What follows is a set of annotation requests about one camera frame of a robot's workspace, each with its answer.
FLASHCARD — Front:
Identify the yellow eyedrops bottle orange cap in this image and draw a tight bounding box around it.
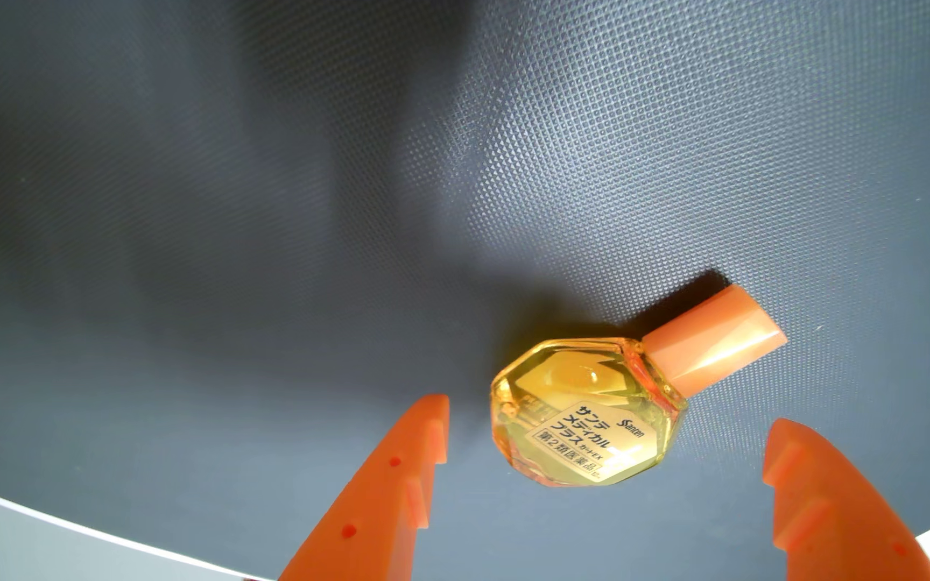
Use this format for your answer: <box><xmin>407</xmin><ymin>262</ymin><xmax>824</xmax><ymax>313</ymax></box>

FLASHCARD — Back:
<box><xmin>490</xmin><ymin>283</ymin><xmax>789</xmax><ymax>488</ymax></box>

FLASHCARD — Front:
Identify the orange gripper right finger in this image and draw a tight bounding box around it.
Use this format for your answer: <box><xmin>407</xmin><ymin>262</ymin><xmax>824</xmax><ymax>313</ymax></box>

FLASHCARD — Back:
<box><xmin>762</xmin><ymin>418</ymin><xmax>930</xmax><ymax>581</ymax></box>

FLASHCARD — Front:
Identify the dark grey textured mat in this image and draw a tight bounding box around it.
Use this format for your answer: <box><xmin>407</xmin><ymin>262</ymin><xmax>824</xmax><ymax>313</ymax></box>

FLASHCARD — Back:
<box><xmin>0</xmin><ymin>0</ymin><xmax>930</xmax><ymax>581</ymax></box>

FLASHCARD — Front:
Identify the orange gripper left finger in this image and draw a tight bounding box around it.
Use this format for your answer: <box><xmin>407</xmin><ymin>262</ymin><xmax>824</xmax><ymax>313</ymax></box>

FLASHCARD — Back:
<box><xmin>278</xmin><ymin>394</ymin><xmax>450</xmax><ymax>581</ymax></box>

